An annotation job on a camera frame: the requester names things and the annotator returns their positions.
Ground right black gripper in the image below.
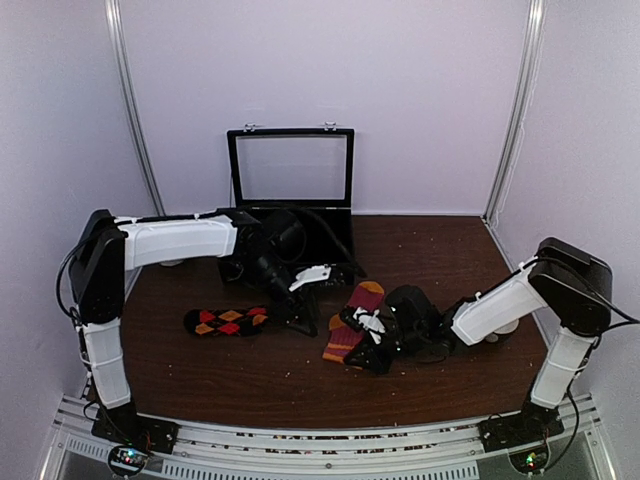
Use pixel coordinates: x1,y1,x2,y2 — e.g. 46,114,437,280
345,325,425,376

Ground maroon purple striped sock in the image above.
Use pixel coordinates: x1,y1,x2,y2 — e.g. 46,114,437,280
322,281,385,364

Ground black red orange argyle sock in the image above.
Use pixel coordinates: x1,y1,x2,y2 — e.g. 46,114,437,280
183,306,269,337

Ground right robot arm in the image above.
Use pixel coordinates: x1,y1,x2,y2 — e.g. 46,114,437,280
340,237,639,442

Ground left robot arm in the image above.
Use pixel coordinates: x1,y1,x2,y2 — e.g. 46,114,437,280
58,209,330,444

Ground black display box with lid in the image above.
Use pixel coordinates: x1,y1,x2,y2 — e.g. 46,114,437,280
226,126,357,285

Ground white and navy bowl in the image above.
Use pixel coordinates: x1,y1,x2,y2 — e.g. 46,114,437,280
484,320,519,344

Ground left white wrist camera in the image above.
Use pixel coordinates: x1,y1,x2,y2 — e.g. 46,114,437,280
289,265,332,292

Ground front aluminium rail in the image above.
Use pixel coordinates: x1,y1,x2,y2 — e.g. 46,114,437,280
36,395,620,479

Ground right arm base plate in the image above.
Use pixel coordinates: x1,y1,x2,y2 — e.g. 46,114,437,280
477,413,565,452

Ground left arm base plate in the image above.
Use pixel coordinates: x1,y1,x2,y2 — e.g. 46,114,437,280
91,416,179,454

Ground left aluminium frame post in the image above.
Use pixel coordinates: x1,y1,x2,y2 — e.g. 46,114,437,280
104,0,166,215

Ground aluminium frame post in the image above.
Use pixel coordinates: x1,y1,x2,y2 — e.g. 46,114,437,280
104,0,166,215
483,0,546,226

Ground right aluminium frame post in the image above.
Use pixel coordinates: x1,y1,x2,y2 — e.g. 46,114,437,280
483,0,546,226

